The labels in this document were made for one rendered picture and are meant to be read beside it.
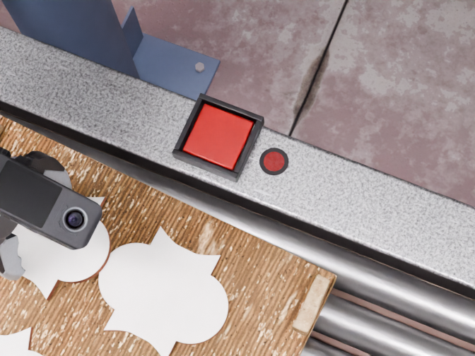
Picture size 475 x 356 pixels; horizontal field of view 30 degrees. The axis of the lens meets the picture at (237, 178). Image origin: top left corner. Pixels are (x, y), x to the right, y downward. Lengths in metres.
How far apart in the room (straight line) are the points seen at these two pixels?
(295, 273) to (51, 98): 0.34
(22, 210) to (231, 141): 0.27
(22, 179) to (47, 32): 0.76
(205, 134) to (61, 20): 0.59
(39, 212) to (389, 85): 1.33
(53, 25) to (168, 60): 0.57
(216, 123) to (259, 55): 1.07
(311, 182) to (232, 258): 0.12
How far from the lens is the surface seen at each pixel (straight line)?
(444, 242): 0.95
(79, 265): 0.91
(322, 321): 0.92
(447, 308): 0.93
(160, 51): 2.04
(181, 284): 0.90
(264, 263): 0.91
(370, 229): 0.94
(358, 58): 2.03
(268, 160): 0.96
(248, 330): 0.89
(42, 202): 0.78
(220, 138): 0.96
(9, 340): 0.93
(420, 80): 2.02
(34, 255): 0.93
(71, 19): 1.50
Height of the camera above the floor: 1.82
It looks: 72 degrees down
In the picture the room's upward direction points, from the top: 9 degrees counter-clockwise
